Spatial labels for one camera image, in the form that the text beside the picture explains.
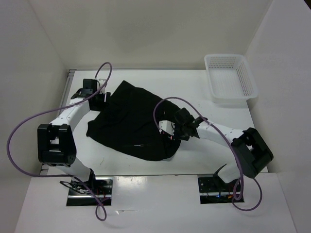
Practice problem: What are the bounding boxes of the black shorts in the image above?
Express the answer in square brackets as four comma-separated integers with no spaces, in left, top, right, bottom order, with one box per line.
[86,81,181,161]

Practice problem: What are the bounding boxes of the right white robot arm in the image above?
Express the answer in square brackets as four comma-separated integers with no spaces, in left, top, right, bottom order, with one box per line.
[174,108,274,191]

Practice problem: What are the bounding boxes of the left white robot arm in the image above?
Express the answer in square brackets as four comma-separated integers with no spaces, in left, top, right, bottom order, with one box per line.
[37,79,108,194]

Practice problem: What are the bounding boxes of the white plastic basket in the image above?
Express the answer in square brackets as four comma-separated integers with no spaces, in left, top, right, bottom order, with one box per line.
[204,54,259,103]

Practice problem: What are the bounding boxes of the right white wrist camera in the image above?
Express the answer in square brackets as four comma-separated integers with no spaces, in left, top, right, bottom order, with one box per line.
[158,120,175,138]

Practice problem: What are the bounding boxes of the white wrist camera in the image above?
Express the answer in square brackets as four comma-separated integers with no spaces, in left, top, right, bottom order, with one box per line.
[158,120,175,138]
[97,79,107,89]

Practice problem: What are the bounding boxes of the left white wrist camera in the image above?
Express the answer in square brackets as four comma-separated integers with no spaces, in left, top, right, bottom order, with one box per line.
[97,79,107,89]

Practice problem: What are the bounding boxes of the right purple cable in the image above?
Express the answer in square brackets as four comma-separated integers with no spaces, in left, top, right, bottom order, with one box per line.
[153,97,263,212]

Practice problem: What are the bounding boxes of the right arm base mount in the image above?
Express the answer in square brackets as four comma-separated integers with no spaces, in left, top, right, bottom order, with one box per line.
[197,174,237,204]

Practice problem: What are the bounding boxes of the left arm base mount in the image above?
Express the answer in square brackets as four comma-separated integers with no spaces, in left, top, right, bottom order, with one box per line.
[59,177,113,206]

